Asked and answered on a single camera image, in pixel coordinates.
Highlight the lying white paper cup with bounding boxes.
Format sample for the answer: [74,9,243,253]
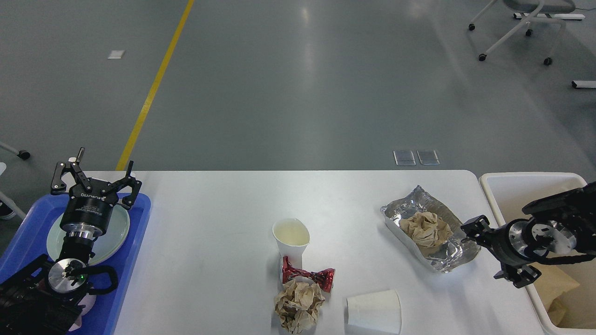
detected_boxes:
[346,289,402,335]

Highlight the white furniture foot right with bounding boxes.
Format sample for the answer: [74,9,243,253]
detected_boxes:
[572,80,596,89]

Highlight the white floor marker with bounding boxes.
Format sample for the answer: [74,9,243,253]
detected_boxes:
[107,50,126,60]

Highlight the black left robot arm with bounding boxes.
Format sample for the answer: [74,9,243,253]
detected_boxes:
[1,147,142,335]

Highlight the right floor socket plate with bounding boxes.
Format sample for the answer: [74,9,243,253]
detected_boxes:
[417,150,440,165]

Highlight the chair leg with caster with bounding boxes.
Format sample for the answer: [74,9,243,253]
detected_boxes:
[0,142,31,161]

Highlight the aluminium foil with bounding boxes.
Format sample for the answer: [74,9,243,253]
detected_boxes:
[380,185,480,272]

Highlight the brown paper bag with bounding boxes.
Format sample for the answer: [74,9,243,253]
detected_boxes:
[527,261,596,335]

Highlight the upright white paper cup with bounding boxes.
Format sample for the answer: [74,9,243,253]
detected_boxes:
[272,218,310,268]

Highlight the left floor socket plate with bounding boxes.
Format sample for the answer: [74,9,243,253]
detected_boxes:
[393,150,417,166]

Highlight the pink mug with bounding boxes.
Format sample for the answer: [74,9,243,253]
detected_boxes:
[68,294,96,332]

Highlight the floor socket plate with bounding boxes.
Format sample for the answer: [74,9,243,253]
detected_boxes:
[393,150,417,166]
[417,150,440,165]

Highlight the white plastic bin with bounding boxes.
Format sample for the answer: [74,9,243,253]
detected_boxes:
[479,172,596,335]

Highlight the white office chair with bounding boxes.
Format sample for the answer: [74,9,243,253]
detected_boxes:
[478,0,576,66]

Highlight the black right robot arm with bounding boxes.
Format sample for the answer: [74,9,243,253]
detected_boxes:
[461,183,596,288]

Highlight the brown paper napkin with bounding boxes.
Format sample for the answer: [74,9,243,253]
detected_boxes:
[399,212,454,248]

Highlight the blue plastic tray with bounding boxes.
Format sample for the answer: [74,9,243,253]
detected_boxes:
[0,193,151,335]

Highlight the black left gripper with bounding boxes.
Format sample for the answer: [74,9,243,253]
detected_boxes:
[51,148,142,240]

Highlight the mint green plate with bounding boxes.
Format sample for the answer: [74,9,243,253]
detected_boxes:
[46,206,130,266]

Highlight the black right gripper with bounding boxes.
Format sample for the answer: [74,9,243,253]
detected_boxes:
[461,215,542,288]

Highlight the red foil candy wrapper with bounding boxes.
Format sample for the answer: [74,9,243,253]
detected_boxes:
[280,256,336,293]

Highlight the white table leg base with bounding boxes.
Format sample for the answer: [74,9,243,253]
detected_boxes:
[513,13,585,21]

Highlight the crumpled brown paper ball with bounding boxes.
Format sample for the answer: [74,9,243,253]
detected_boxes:
[274,280,325,335]

